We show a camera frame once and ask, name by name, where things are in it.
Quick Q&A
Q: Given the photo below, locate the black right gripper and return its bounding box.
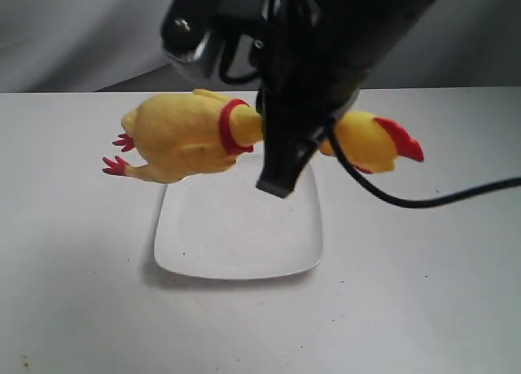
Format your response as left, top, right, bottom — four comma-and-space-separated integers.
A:
215, 0, 367, 200

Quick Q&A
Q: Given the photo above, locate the yellow rubber chicken toy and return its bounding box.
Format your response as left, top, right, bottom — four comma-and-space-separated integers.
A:
103, 89, 424, 184

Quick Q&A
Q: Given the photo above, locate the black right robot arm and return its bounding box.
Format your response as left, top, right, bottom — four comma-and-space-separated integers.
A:
217, 0, 435, 198

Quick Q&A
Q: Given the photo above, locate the white square plate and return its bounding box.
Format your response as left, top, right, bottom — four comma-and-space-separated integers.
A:
154, 153, 323, 280

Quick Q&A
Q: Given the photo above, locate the grey backdrop cloth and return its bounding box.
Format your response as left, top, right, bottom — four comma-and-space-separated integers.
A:
1, 0, 520, 92

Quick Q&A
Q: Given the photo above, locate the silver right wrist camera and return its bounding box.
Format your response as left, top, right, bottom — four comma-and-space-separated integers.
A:
160, 0, 265, 85

